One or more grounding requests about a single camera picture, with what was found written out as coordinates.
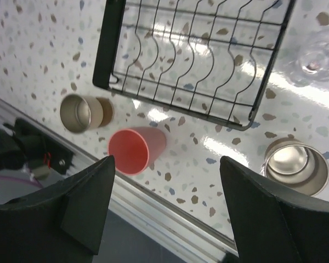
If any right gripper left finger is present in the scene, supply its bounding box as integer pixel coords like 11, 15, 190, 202
0, 156, 115, 262

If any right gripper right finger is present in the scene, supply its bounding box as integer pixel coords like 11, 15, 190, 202
220, 156, 329, 262

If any coral pink plastic cup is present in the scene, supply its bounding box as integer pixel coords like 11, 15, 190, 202
107, 127, 167, 176

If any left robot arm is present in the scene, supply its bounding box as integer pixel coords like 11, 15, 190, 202
0, 129, 25, 170

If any clear plastic cup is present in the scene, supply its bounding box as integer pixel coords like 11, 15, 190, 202
294, 28, 329, 82

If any aluminium front rail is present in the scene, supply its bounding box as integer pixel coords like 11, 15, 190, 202
0, 93, 236, 258

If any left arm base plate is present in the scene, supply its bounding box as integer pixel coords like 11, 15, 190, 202
3, 118, 74, 175

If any black wire dish rack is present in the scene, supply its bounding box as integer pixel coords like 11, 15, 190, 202
93, 1, 295, 131

